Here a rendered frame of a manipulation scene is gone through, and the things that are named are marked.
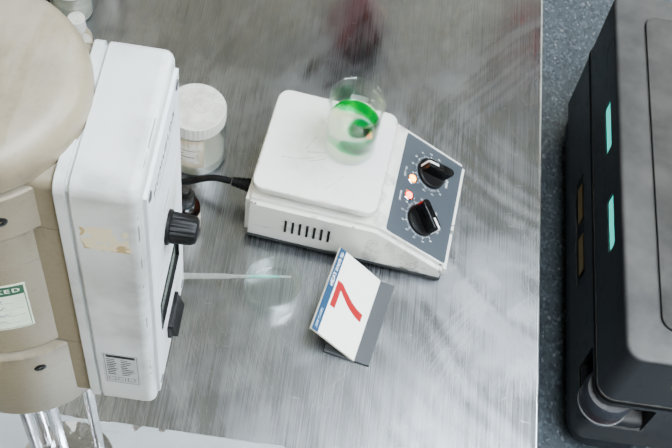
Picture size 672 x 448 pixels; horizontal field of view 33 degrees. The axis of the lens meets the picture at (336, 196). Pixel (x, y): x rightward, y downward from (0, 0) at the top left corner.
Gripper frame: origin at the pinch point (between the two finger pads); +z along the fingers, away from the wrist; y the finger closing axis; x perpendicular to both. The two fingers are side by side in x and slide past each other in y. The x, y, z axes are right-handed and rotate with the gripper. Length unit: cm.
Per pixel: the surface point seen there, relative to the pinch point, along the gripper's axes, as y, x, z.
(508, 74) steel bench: 19.4, 9.3, 3.2
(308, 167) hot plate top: 29.2, -19.5, -5.6
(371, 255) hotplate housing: 36.7, -15.5, 0.8
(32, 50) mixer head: 53, -45, -58
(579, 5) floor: -42, 77, 78
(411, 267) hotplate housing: 39.0, -12.2, 1.3
